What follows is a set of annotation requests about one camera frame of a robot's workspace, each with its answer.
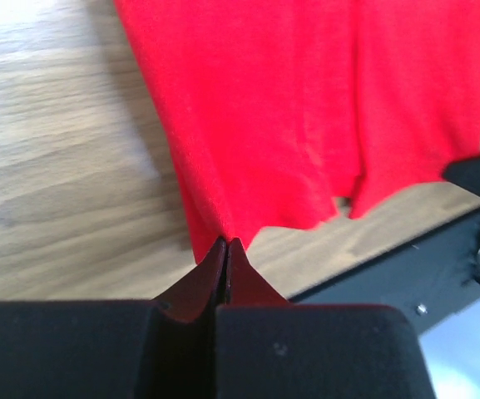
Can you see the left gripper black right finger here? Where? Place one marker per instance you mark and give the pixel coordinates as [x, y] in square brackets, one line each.
[268, 347]

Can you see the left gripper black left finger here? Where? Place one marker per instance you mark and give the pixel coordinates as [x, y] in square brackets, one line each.
[159, 348]

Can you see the red t shirt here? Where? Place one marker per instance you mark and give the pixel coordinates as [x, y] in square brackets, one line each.
[274, 109]

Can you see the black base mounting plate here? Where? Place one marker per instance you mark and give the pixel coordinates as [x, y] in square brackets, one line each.
[428, 278]

